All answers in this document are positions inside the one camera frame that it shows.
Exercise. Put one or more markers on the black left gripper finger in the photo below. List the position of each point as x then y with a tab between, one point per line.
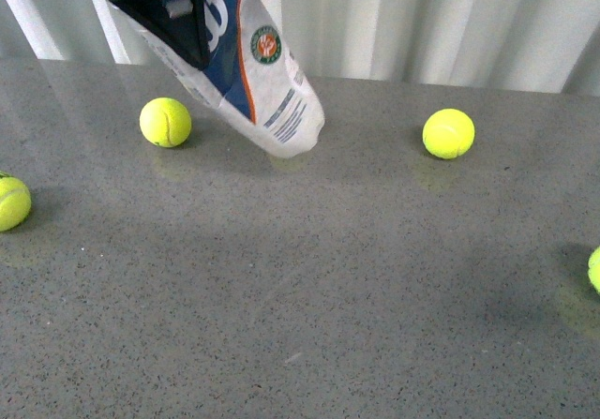
178	23

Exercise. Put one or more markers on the white pleated curtain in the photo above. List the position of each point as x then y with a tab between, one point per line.
528	45

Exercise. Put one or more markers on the clear tennis ball can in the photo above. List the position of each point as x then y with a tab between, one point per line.
252	81

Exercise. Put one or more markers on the far right tennis ball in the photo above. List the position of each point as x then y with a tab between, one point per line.
594	269

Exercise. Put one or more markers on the tennis ball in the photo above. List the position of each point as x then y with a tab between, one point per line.
594	269
448	133
15	202
165	122

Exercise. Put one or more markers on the far left tennis ball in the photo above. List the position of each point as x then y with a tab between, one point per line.
15	202

